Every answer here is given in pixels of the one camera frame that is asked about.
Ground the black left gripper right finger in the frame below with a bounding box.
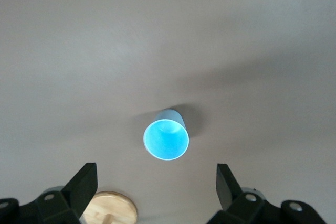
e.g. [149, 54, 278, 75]
[212, 163, 325, 224]

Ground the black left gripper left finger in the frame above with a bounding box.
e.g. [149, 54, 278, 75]
[0, 163, 98, 224]

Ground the light blue plastic cup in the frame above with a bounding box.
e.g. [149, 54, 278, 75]
[143, 108, 190, 161]

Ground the wooden mug tree stand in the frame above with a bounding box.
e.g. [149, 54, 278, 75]
[82, 191, 139, 224]

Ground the brown table cover mat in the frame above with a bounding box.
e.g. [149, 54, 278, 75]
[0, 0, 336, 224]

